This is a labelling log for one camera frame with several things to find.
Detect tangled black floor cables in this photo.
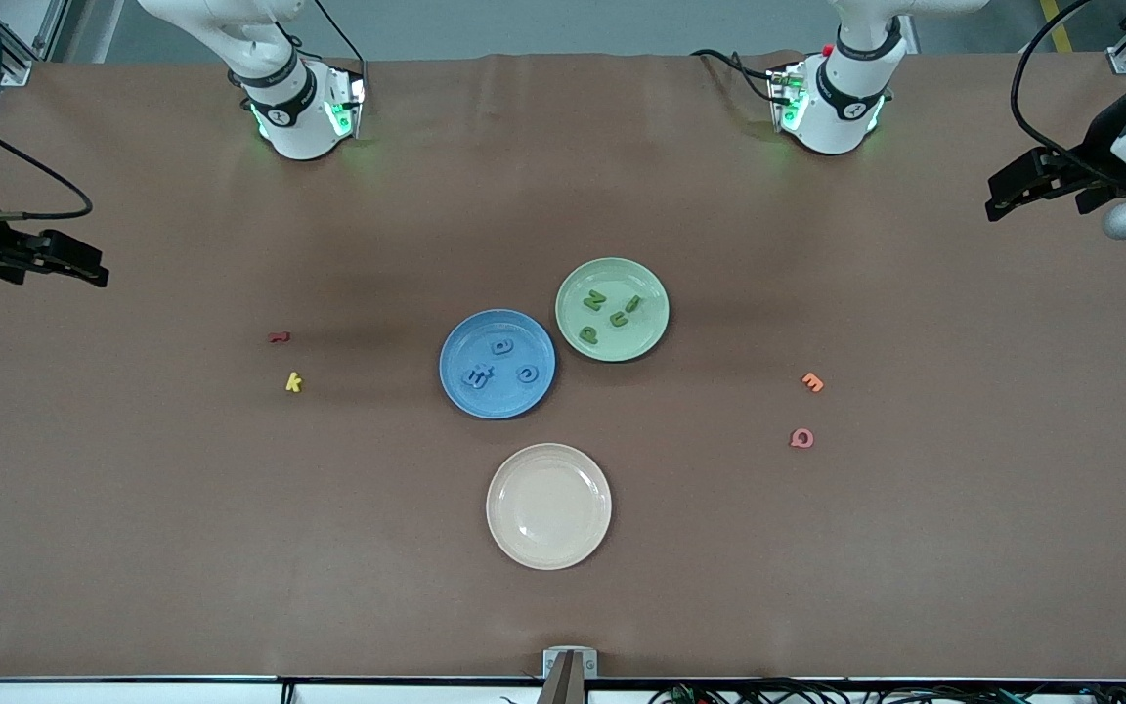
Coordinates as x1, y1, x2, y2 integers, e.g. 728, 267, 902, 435
649, 670, 1126, 704

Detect silver clamp bracket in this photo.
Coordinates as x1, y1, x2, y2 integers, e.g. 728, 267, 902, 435
541, 647, 599, 678

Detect brown table cover sheet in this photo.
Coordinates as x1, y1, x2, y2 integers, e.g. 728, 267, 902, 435
0, 51, 1126, 681

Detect blue plate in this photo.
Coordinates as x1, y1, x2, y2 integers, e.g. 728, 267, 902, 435
439, 309, 557, 420

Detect beige plate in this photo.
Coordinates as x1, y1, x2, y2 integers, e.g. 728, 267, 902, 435
486, 443, 613, 571

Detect grey tapered post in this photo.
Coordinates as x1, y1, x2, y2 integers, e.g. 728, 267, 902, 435
536, 652, 588, 704

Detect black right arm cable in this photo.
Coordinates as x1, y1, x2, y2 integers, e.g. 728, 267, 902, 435
0, 106, 95, 222

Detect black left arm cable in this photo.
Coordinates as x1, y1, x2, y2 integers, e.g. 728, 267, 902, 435
1008, 0, 1126, 185

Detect green plate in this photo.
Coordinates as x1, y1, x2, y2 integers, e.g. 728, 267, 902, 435
555, 257, 671, 364

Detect black looped base cable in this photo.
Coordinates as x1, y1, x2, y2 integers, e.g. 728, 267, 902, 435
690, 47, 784, 104

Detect thin black base cable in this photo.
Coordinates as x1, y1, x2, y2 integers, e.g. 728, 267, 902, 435
312, 0, 368, 69

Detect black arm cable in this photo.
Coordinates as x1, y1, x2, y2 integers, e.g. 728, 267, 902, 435
0, 106, 95, 222
1008, 0, 1126, 185

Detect white table edge rail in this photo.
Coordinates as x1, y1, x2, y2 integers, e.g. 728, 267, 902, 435
0, 675, 1126, 704

